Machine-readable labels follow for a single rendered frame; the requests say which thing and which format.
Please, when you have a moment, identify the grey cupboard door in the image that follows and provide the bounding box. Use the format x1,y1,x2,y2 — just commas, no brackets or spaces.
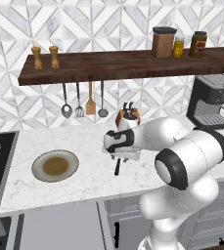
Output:
107,208,157,250

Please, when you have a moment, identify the knife block with black knives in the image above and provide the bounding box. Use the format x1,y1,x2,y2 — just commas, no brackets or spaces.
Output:
114,101,142,132

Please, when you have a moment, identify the hanging metal spoon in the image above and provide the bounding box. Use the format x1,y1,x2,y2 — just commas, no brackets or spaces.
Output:
97,80,110,118

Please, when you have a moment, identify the hanging wooden spatula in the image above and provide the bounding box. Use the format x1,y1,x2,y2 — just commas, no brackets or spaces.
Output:
85,80,97,116

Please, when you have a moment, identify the wooden pepper mill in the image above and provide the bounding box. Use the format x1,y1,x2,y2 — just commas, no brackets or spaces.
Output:
30,46,43,70
48,45,61,69

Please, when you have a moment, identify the small yellow spice jar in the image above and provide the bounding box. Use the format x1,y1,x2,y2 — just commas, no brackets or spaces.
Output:
172,36,186,60

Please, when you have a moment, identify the hanging metal ladle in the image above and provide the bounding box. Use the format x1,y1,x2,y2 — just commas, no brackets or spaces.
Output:
61,82,73,119

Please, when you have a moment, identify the grey drawer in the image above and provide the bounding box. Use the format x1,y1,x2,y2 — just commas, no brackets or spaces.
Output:
195,203,224,232
186,228,224,250
13,200,114,250

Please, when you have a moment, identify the black cupboard door handle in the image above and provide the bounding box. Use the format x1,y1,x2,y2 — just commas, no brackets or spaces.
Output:
113,222,120,250

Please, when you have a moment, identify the black and grey coffee machine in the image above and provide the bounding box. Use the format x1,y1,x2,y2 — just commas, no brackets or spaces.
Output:
186,73,224,131

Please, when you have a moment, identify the hanging metal slotted spatula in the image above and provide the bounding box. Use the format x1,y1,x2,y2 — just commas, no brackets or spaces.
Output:
74,81,86,119

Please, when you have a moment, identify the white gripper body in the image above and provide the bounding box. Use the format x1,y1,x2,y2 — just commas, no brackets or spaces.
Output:
101,146,143,163

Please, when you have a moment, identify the brown canister with black lid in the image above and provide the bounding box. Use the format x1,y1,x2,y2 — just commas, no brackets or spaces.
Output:
151,26,178,60

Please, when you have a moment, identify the mustard jar with red label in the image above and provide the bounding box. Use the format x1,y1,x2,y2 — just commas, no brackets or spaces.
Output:
188,30,208,60

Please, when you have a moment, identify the grey plate with brown centre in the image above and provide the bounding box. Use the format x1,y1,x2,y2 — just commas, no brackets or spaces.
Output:
30,148,80,184

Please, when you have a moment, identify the dark wooden wall shelf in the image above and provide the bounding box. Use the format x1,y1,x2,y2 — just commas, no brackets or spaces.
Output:
17,46,224,87

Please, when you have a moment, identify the grey drawer front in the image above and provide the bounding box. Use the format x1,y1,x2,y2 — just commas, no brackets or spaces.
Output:
195,203,224,232
186,228,224,250

